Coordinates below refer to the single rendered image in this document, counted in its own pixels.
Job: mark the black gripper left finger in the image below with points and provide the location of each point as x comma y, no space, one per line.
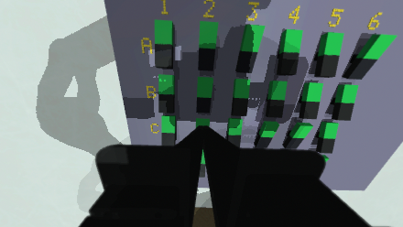
177,165

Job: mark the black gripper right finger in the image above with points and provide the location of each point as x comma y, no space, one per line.
228,165

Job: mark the grey switch panel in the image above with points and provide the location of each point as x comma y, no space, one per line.
318,75

